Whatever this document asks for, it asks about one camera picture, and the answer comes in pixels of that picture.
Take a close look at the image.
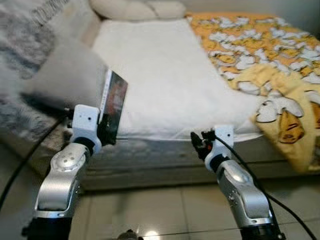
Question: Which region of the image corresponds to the beige bed base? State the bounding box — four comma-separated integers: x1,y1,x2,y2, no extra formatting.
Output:
80,160,301,192

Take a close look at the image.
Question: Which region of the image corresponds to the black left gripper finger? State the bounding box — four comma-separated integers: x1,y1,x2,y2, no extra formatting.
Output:
106,117,119,146

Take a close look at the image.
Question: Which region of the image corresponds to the yellow cartoon print blanket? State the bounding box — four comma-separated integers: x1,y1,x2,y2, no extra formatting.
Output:
186,12,320,175

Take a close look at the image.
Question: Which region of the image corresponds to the white quilted mattress pad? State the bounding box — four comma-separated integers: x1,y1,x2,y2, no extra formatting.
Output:
92,19,261,142

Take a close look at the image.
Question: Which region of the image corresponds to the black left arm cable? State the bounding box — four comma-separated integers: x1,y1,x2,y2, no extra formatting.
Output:
0,115,74,211

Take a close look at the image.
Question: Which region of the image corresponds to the dark cover book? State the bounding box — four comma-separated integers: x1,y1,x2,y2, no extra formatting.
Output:
99,69,129,147

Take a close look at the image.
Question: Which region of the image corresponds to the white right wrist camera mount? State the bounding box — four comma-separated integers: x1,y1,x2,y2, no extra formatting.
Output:
212,125,235,164

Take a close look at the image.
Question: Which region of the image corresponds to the grey plush pillow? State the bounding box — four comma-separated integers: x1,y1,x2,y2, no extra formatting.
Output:
20,34,109,111

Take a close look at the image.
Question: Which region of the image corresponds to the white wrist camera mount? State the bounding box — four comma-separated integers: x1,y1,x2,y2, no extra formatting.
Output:
212,125,235,164
70,104,101,151

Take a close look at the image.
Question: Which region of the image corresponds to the black robot foot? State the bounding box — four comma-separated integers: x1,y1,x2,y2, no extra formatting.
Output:
117,230,144,240

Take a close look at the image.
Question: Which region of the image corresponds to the grey printed headboard fabric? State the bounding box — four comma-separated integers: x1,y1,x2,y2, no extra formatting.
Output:
0,0,101,151

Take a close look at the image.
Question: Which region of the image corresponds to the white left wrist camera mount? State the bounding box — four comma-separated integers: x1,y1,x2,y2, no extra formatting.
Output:
70,104,101,151

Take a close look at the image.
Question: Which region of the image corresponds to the grey quilted mattress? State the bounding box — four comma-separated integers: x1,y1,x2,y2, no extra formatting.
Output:
75,134,291,169

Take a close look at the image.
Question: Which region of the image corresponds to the beige segmented bolster cushion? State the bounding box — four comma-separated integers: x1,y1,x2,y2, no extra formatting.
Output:
89,0,187,21

